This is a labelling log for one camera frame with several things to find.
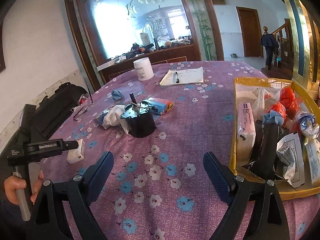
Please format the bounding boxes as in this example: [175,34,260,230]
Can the black snack packet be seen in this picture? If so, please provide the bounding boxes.
[242,120,289,180]

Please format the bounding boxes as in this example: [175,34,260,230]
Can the white instruction packet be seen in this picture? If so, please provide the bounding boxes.
[276,132,305,188]

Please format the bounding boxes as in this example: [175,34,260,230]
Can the lemon print tissue pack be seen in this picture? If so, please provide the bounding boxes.
[305,139,320,186]

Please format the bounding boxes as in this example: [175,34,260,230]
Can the pink rose tissue pack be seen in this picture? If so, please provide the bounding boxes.
[236,102,256,161]

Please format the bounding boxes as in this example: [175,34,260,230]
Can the small red bag blue sock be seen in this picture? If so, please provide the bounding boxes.
[263,102,286,126]

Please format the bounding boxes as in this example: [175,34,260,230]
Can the blue white bundle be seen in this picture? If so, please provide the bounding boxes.
[297,112,319,139]

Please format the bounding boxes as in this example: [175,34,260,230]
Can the large red plastic bag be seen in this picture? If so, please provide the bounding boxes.
[279,87,302,120]

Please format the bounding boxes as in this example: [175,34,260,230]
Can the person's left hand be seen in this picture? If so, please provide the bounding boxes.
[4,170,44,205]

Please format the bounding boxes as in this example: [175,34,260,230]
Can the black bag on seat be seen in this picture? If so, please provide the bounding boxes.
[1,82,88,158]

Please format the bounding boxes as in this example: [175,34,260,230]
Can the eyeglasses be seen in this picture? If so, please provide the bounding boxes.
[71,81,94,121]

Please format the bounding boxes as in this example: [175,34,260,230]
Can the white sock by motor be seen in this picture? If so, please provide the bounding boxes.
[95,105,129,134]

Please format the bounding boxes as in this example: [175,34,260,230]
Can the blue sock on table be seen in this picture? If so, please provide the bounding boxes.
[111,89,124,102]

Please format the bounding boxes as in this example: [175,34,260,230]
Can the small electric motor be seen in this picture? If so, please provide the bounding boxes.
[120,93,157,138]

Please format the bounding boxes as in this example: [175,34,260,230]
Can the yellow taped cardboard tray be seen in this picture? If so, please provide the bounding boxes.
[229,77,319,200]

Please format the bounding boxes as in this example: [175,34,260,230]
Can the purple floral tablecloth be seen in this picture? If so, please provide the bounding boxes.
[37,60,320,240]

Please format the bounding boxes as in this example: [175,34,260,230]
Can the blue orange cloth pack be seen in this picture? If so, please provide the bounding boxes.
[142,97,174,115]

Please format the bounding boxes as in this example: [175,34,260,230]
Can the white plastic jar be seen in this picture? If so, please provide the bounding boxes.
[133,57,154,81]

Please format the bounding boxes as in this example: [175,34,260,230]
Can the white printed plastic bag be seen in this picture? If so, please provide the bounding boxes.
[251,88,280,121]

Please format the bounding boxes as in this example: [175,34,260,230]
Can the black pen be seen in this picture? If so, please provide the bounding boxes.
[175,72,180,83]

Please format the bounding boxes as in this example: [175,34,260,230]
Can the wooden counter with clutter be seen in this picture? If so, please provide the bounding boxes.
[99,44,201,83]

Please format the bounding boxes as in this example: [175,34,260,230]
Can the white notepad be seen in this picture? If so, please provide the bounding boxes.
[159,67,204,87]

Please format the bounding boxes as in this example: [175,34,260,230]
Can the person in dark jacket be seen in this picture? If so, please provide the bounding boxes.
[261,26,279,70]

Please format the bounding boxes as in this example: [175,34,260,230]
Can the brown wooden door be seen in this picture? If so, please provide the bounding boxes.
[236,7,264,57]

